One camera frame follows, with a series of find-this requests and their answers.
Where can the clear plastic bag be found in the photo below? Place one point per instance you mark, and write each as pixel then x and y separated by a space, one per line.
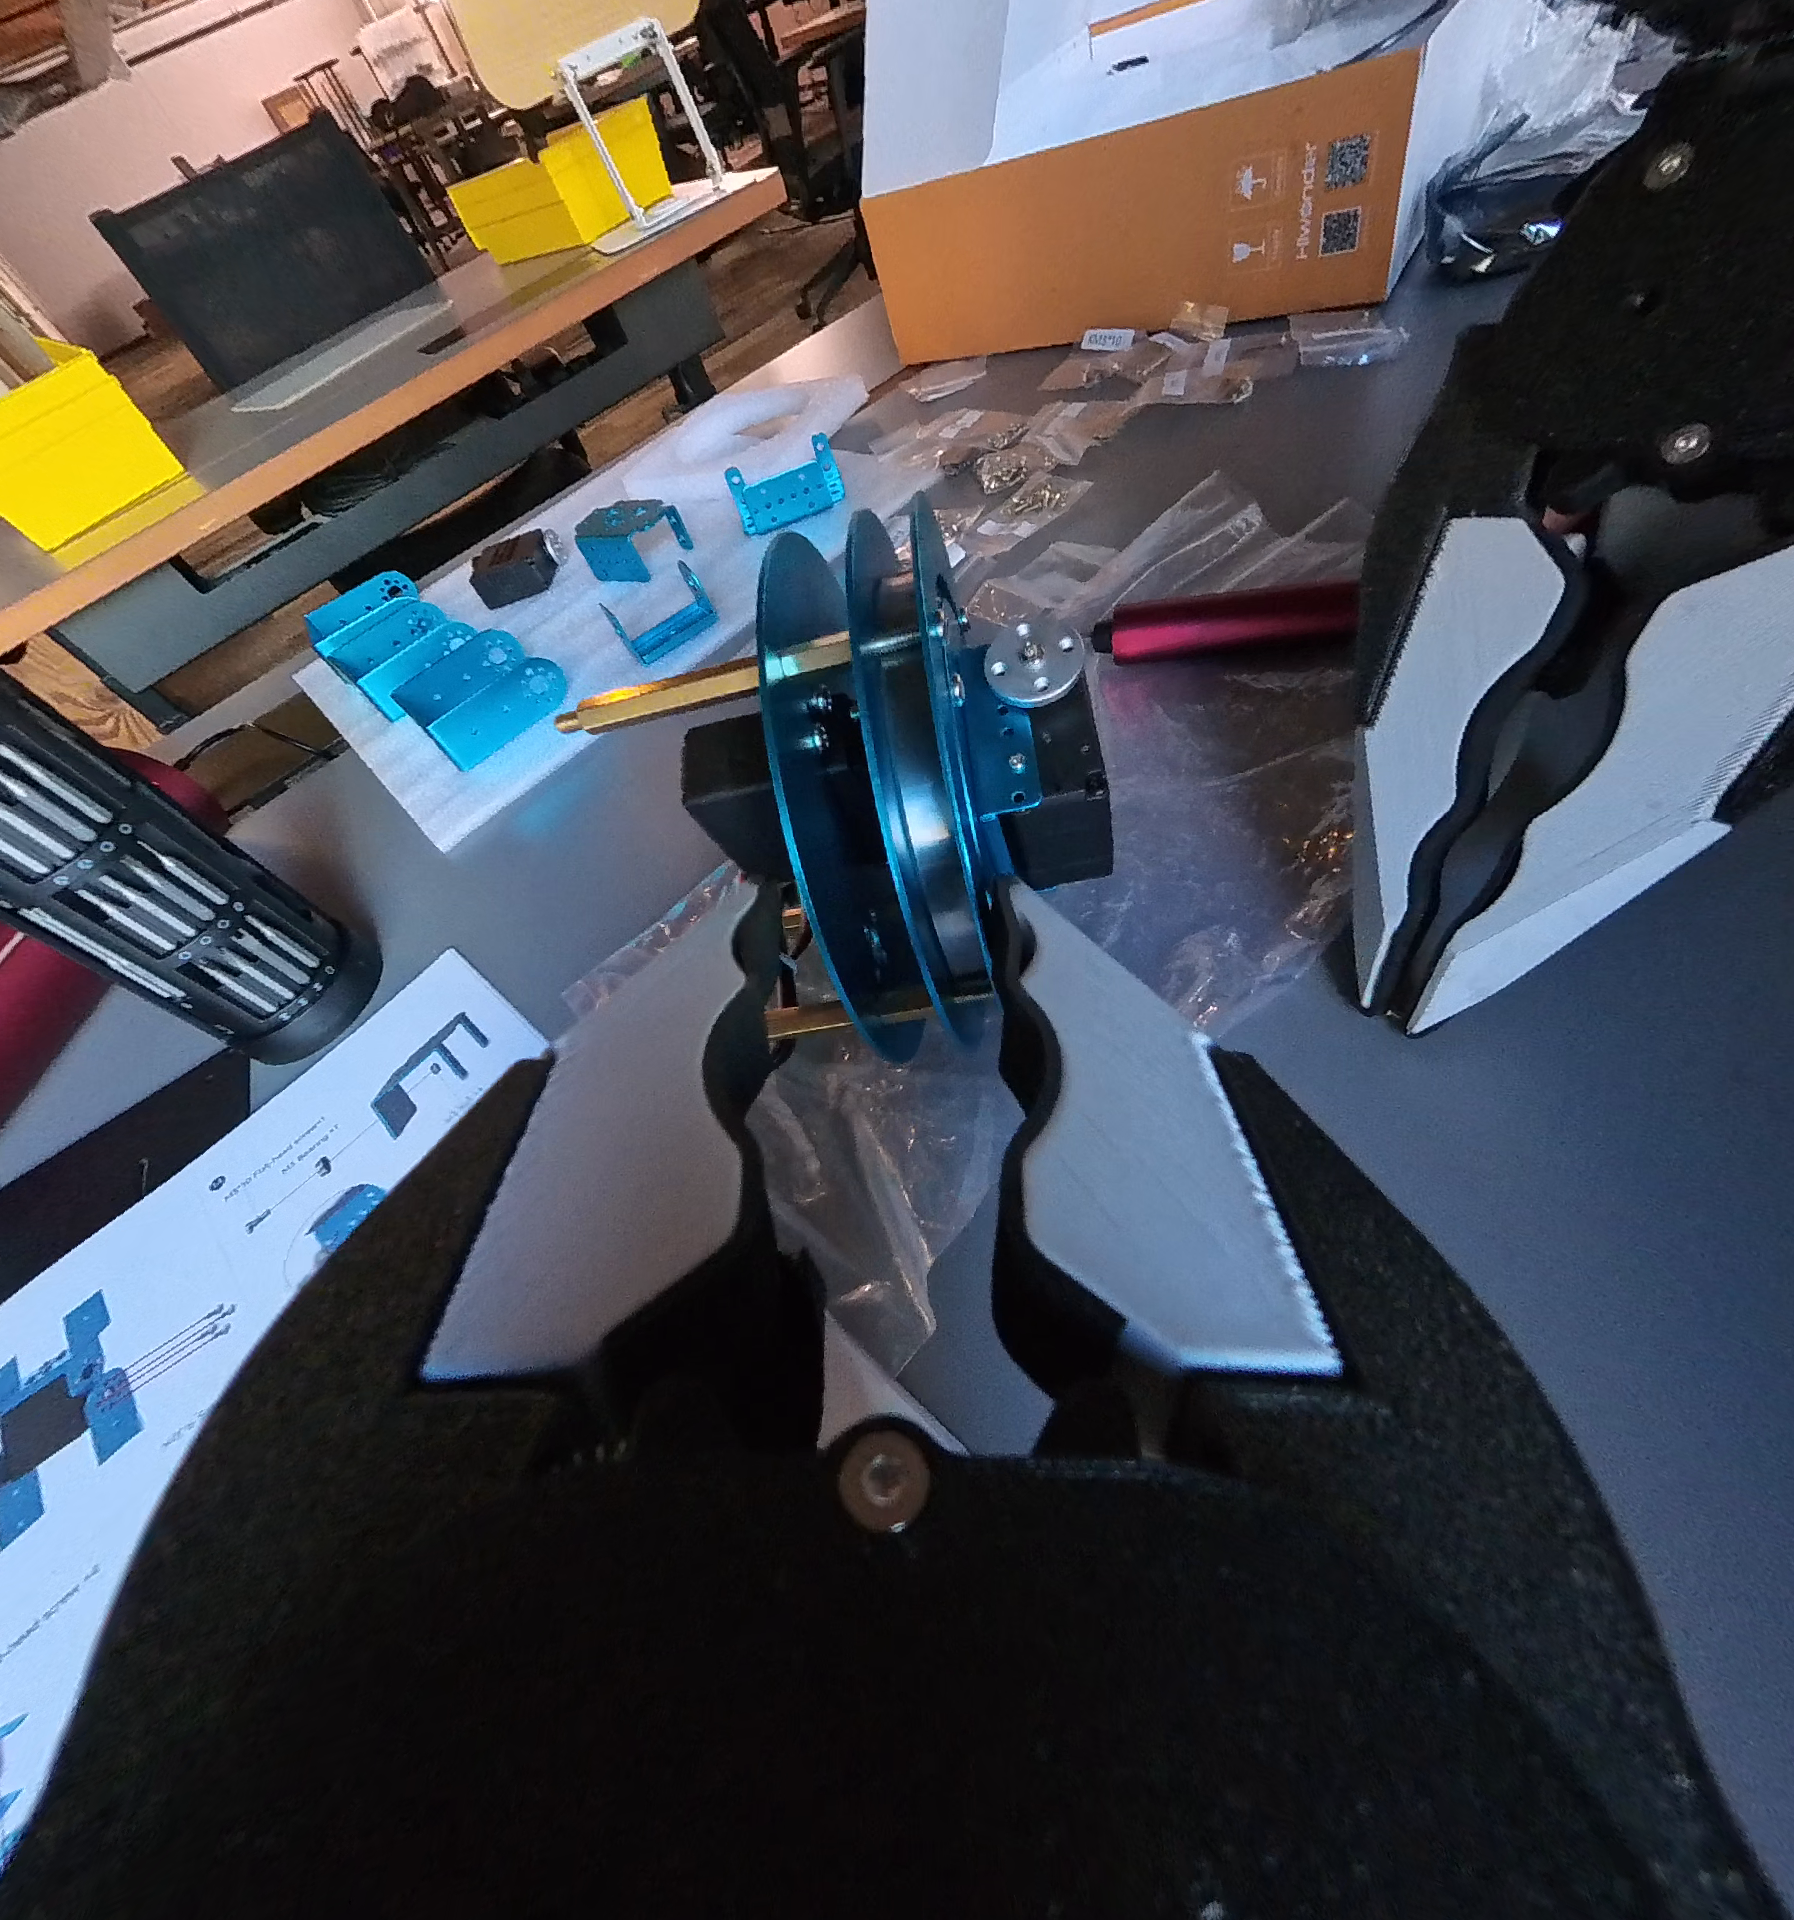
pixel 1213 783

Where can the blue robot arm base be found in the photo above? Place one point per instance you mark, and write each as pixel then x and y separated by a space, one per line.
pixel 801 783

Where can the grey desk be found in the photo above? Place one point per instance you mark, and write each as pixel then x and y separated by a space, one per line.
pixel 1512 1203

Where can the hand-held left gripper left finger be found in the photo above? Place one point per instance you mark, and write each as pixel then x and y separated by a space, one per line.
pixel 566 1227

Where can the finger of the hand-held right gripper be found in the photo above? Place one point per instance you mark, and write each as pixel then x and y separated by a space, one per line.
pixel 1659 783
pixel 1397 836

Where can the black office chair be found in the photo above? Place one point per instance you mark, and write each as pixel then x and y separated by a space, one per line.
pixel 799 169

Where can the black screwdriver bit holder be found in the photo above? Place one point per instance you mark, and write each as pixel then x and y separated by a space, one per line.
pixel 132 873

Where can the cream round panel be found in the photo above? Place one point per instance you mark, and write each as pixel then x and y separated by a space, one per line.
pixel 535 48

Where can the pile of small screw bags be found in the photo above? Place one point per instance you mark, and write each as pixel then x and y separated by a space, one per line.
pixel 1018 461

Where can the bag of dark parts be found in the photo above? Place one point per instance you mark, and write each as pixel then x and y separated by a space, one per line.
pixel 1493 197

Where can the white instruction sheet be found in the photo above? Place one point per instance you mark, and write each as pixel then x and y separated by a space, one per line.
pixel 117 1273

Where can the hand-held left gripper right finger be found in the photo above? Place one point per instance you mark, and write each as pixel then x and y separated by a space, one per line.
pixel 1181 1227

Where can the orange cardboard box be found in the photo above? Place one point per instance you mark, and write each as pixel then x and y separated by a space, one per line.
pixel 1065 260

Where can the blue U bracket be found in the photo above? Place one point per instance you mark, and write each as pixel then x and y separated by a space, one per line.
pixel 658 631
pixel 628 543
pixel 785 497

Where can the black servo motor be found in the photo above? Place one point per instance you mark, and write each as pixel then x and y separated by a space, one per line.
pixel 512 571

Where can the white metal stand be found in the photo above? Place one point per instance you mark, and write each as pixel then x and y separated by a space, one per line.
pixel 690 199

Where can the red electric screwdriver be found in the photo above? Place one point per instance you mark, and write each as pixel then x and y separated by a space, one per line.
pixel 1231 620

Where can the white foam sheet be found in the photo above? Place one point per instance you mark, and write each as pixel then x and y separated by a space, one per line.
pixel 507 802

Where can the open laptop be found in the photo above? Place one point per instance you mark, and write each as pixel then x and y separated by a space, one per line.
pixel 271 260

